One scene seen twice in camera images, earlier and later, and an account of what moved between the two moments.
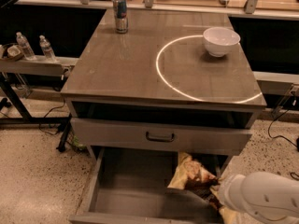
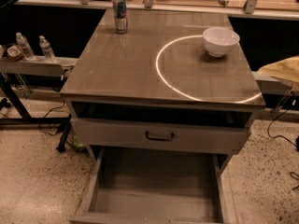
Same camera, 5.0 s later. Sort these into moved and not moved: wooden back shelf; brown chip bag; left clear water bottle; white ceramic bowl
Moved: brown chip bag
Not moved: white ceramic bowl; wooden back shelf; left clear water bottle
